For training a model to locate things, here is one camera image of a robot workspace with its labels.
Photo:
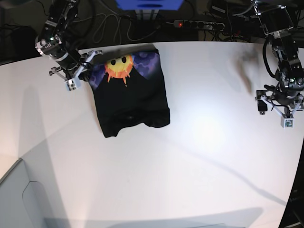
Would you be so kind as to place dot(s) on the black T-shirt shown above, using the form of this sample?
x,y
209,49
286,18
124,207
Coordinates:
x,y
130,90

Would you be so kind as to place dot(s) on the blue box overhead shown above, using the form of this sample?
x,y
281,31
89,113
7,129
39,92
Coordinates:
x,y
149,4

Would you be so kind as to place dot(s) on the white power strip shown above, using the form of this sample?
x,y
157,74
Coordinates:
x,y
202,25

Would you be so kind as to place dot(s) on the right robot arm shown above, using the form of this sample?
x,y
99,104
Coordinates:
x,y
57,42

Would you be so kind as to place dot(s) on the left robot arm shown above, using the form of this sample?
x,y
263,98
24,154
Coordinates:
x,y
277,24

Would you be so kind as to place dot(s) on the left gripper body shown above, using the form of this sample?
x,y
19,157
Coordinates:
x,y
282,104

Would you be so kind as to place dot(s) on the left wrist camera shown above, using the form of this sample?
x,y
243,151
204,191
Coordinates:
x,y
287,122

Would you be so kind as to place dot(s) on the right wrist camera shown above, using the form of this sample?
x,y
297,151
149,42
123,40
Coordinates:
x,y
72,84

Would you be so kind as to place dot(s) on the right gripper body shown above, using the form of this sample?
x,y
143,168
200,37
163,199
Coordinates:
x,y
71,68

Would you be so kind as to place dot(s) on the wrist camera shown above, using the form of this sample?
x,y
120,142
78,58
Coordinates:
x,y
72,84
287,122

